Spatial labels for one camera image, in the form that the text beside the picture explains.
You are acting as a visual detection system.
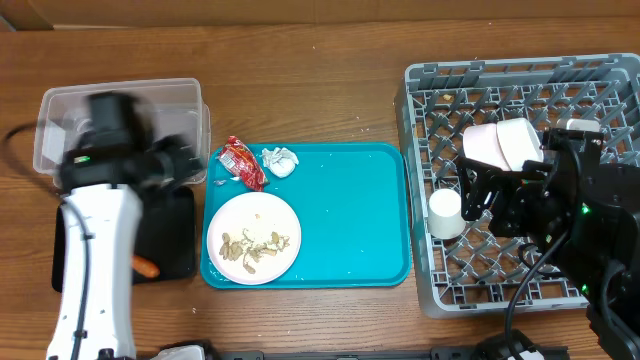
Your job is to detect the clear plastic bin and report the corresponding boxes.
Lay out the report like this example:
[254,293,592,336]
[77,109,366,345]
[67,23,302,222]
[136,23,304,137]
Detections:
[33,78,211,177]

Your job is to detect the white paper cup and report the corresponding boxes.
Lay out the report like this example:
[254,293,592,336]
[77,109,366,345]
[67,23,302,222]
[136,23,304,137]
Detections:
[427,189,466,240]

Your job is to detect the white plate with food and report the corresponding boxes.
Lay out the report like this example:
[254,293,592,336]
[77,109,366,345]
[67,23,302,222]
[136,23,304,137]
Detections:
[205,192,302,286]

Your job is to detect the teal plastic tray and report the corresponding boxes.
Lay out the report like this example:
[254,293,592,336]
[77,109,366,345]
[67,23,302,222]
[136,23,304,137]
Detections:
[199,141,413,291]

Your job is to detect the black plastic bin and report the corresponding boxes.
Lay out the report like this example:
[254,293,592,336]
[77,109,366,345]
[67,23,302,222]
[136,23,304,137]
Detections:
[51,185,197,294]

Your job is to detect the white bowl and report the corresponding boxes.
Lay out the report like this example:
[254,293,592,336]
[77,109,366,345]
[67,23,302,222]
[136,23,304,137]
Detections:
[496,118,544,171]
[463,123,510,171]

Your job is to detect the grey plastic dish rack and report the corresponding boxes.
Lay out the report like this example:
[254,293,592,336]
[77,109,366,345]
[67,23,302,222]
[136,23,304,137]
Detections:
[395,53,639,318]

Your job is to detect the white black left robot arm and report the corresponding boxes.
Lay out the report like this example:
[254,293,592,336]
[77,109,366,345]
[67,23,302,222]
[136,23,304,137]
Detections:
[46,91,203,359]

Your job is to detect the red snack wrapper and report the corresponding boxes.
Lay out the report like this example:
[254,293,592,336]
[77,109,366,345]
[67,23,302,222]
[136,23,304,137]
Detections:
[218,136,269,192]

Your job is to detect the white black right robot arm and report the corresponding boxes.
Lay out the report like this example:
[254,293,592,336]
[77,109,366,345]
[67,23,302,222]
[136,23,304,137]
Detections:
[456,128,639,359]

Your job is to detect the white tissue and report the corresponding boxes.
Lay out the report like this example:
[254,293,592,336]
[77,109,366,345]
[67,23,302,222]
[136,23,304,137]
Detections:
[261,147,299,178]

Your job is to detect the orange carrot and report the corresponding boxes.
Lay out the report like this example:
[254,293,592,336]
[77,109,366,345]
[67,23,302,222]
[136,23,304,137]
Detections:
[132,255,160,279]

